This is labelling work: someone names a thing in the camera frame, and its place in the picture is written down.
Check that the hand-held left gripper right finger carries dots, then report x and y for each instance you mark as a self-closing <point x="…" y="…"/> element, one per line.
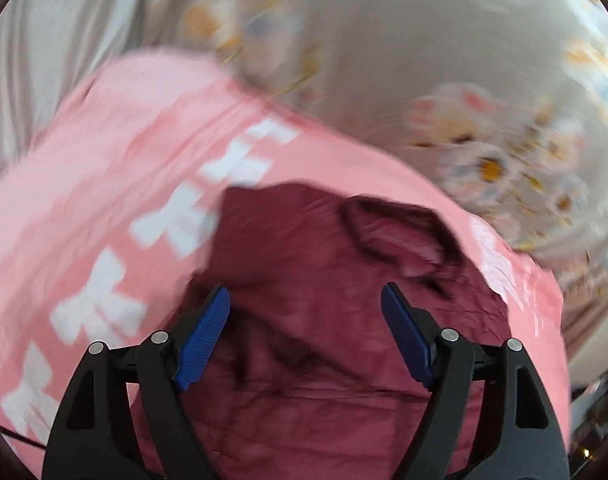
<point x="406" y="332"/>

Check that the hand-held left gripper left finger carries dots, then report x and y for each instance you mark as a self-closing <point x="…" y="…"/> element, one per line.
<point x="204" y="330"/>

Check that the maroon garment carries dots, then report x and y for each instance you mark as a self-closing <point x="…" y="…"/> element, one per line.
<point x="309" y="310"/>

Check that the pink blanket with white bows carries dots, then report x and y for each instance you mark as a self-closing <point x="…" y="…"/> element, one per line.
<point x="109" y="160"/>

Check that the grey floral bed sheet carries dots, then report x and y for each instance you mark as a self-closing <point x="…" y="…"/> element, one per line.
<point x="383" y="35"/>

